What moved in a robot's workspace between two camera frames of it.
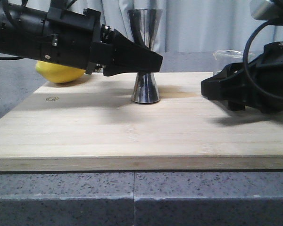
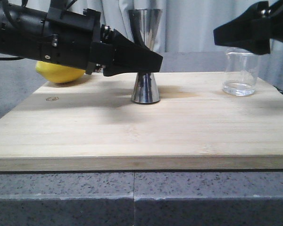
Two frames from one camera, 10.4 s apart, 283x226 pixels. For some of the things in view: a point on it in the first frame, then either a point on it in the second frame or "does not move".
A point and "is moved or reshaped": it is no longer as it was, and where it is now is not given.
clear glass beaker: (222, 57) is moved or reshaped
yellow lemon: (56, 73) does not move
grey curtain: (183, 25) does not move
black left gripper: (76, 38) does not move
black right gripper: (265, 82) → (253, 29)
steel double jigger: (145, 24) does not move
